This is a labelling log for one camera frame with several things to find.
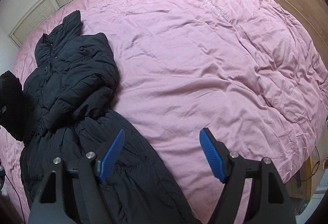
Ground black cable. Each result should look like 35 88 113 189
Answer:
298 145 321 182

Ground wooden bed frame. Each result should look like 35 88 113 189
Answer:
285 123 327 200

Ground pink bed duvet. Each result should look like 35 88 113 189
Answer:
13 0 327 223

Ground black puffer coat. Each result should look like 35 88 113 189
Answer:
1 10 198 223

